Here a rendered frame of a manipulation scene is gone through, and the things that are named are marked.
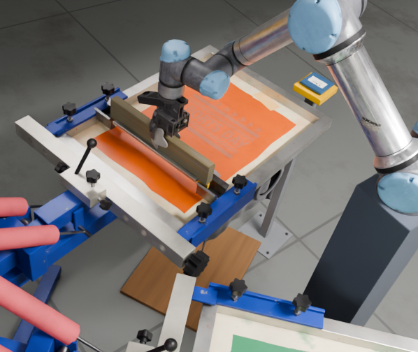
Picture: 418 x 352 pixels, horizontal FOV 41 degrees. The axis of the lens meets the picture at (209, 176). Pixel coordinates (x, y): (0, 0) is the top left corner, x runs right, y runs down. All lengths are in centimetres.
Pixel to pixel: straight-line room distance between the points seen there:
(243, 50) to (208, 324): 70
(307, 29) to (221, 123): 84
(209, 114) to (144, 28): 228
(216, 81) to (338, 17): 40
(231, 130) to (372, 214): 63
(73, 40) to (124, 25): 42
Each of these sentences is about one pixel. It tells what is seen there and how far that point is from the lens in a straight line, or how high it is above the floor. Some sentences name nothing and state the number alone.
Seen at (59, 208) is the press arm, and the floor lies 104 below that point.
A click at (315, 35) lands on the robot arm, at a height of 163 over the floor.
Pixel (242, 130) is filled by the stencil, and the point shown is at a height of 96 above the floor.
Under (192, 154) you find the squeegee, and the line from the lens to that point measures 162.
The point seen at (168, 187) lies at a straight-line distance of 170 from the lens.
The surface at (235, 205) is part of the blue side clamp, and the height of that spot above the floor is 99.
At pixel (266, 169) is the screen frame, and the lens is 177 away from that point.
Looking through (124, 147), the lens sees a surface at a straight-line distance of 181.
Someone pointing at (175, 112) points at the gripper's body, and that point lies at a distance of 157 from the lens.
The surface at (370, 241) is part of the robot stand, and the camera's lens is 158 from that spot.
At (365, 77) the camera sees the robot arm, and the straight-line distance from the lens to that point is 122.
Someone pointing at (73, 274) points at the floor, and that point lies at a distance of 265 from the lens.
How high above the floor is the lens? 221
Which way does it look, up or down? 45 degrees down
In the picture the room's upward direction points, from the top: 12 degrees clockwise
